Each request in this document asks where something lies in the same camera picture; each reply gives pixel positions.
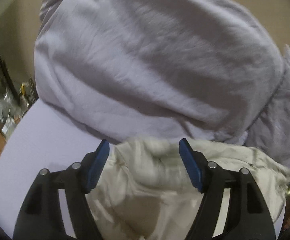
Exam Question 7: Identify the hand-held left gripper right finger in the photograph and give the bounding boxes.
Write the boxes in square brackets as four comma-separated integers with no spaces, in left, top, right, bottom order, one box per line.
[179,138,276,240]

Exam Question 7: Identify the lavender pillow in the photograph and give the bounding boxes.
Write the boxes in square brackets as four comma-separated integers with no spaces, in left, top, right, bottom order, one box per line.
[245,44,290,170]
[34,0,289,145]

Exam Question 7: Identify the bedside clutter of packets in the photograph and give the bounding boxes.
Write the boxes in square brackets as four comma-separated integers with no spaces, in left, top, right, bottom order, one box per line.
[0,77,39,135]

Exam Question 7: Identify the beige quilted jacket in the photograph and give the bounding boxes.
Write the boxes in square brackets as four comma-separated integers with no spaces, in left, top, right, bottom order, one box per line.
[86,136,290,240]

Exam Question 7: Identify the black wall panel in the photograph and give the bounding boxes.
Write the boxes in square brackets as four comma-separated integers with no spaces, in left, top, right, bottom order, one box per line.
[0,5,36,100]

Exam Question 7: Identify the bed with lavender sheet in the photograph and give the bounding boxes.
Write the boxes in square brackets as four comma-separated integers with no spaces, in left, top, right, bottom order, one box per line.
[0,99,285,240]

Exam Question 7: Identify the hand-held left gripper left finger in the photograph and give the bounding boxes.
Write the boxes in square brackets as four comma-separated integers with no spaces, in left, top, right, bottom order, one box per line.
[13,139,110,240]

